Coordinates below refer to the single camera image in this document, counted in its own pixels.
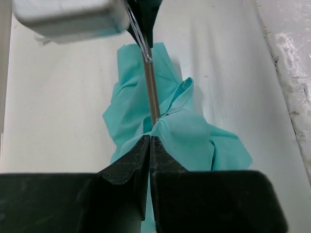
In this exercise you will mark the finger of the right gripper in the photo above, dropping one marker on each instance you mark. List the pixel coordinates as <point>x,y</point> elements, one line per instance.
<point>145,12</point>

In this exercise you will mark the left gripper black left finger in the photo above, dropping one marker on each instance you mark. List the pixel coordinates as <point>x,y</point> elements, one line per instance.
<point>112,200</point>

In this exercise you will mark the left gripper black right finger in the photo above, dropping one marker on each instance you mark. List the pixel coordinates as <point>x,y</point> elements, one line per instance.
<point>211,201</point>

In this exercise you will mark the teal t shirt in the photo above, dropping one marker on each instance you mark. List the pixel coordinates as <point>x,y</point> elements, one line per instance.
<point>184,133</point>

